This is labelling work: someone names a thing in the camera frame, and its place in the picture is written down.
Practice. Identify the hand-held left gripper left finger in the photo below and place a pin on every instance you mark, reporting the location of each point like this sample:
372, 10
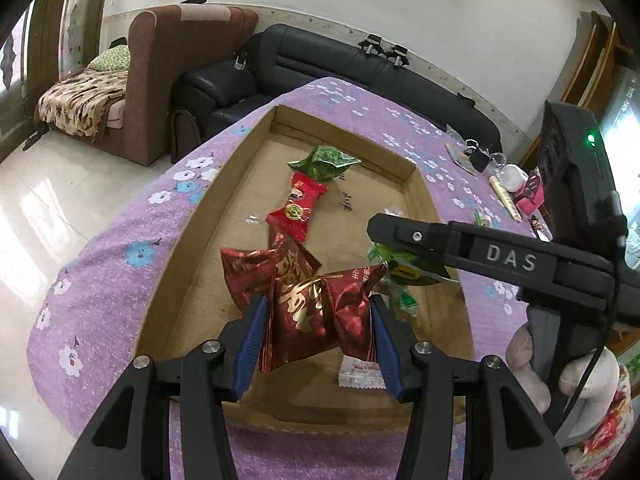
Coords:
250, 345

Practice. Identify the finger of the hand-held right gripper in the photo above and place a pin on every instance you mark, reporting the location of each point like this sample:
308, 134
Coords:
500, 257

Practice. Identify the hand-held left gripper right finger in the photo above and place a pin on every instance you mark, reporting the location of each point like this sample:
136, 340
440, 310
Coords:
387, 355

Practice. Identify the white and red snack packet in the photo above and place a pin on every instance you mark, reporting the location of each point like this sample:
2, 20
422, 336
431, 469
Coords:
362, 375

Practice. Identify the teal green snack packet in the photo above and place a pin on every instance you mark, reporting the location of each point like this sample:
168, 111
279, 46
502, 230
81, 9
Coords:
406, 302

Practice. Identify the dark red foil snack packet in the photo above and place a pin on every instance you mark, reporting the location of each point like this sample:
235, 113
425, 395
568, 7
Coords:
250, 270
310, 320

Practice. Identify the green packet with yellow patch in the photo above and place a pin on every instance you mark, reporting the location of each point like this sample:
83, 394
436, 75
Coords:
405, 262

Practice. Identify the shallow cardboard box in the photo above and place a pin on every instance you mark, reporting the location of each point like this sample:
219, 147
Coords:
240, 200

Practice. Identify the red packet with green label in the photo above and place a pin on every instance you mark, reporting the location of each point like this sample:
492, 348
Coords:
297, 205

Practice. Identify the dark green snack packet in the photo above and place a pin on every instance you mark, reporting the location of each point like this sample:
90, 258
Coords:
325, 162

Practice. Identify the person's right forearm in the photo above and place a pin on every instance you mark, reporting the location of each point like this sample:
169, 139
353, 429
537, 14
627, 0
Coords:
610, 435

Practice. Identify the person's right hand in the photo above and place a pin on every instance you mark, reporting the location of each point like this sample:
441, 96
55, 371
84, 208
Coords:
522, 360

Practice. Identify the small colourful candy wrapper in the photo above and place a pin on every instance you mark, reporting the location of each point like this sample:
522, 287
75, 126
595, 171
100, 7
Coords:
483, 218

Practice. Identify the bottle in pink knit cover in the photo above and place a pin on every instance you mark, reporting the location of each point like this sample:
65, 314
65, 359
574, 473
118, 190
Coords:
527, 205

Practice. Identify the rolled beige paper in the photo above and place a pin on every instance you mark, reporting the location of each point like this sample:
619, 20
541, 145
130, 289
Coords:
505, 199

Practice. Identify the white round container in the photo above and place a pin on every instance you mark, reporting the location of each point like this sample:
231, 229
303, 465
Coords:
512, 177

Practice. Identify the clear plastic cup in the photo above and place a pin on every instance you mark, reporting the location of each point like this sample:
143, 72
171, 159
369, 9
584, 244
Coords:
496, 158

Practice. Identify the television screen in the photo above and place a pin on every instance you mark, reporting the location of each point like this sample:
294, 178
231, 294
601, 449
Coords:
625, 110

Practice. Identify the small black device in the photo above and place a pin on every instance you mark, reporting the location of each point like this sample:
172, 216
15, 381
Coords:
477, 157

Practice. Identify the green booklet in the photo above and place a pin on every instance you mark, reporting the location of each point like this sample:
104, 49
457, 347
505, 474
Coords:
457, 157

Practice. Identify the small clear wrapper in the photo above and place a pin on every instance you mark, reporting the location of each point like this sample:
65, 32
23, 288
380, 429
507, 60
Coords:
394, 211

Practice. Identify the wooden cabinet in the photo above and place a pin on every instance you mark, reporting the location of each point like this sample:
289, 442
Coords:
590, 60

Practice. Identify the purple floral tablecloth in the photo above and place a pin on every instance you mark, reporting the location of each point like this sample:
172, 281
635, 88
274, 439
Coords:
100, 285

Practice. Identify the black metal clamp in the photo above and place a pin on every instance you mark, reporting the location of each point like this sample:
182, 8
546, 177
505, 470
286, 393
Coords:
371, 44
397, 55

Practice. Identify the black leather sofa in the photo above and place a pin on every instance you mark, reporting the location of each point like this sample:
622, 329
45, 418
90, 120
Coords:
325, 65

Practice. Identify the brown fabric armchair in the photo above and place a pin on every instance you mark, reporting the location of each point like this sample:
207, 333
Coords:
150, 85

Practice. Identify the brown patterned blanket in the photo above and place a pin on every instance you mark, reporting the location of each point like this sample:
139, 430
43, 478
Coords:
80, 100

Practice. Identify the green dotted pillow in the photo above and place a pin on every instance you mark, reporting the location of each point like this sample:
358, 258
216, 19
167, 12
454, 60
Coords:
112, 59

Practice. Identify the tall framed wall picture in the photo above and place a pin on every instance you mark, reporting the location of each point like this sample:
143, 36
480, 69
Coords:
80, 20

